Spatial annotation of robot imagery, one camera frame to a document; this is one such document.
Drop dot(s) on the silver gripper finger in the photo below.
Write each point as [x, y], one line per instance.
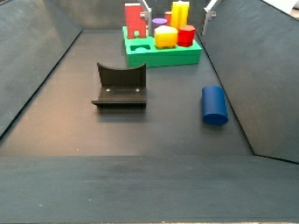
[146, 15]
[210, 13]

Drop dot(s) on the blue oval cylinder block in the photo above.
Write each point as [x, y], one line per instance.
[214, 107]

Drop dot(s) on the black curved fixture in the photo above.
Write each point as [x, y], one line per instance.
[122, 86]

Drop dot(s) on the purple cylinder block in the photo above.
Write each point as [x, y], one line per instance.
[158, 22]

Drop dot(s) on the red arch block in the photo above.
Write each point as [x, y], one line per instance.
[135, 23]

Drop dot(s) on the red rounded rectangle block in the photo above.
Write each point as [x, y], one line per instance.
[169, 17]

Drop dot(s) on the yellow star block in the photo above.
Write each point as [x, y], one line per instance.
[181, 11]

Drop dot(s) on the yellow pentagon block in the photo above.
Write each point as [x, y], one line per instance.
[165, 36]

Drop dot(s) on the red hexagon block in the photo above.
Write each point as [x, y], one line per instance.
[186, 35]

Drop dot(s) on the green shape sorter base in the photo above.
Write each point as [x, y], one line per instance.
[142, 52]

